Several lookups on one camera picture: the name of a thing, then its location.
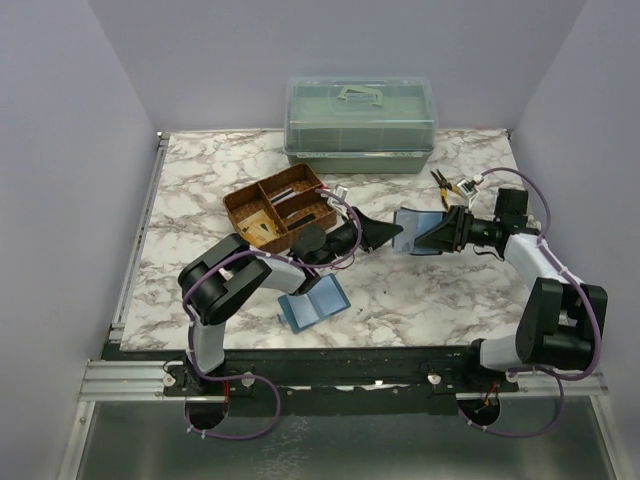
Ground yellow handled pliers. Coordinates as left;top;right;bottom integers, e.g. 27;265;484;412
430;169;454;210

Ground brown wicker divided tray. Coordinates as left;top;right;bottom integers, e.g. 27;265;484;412
223;164;337;253

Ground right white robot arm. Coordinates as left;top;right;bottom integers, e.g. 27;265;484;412
407;189;608;392

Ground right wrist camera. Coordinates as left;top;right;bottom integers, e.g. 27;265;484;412
456;174;484;209

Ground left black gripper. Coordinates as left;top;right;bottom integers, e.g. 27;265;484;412
314;208;402;270

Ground blue plastic card sleeve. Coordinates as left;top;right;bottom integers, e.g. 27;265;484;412
278;274;351;334

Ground gold cards in tray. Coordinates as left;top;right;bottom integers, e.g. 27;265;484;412
238;209;279;247

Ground black leather card holder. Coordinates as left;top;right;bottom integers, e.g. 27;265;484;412
392;207;444;256

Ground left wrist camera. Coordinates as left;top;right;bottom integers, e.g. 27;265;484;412
325;185;349;216

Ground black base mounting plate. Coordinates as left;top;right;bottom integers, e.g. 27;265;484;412
163;346;518;417

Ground green clear-lid storage box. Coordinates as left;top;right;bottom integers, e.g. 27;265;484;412
283;77;438;174

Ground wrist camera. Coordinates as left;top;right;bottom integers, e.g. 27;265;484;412
456;174;484;209
325;185;349;216

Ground dark credit card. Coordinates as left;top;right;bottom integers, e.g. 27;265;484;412
287;213;316;231

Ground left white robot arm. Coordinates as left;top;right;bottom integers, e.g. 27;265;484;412
178;208;403;395

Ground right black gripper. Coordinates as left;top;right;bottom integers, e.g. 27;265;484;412
415;205;500;253

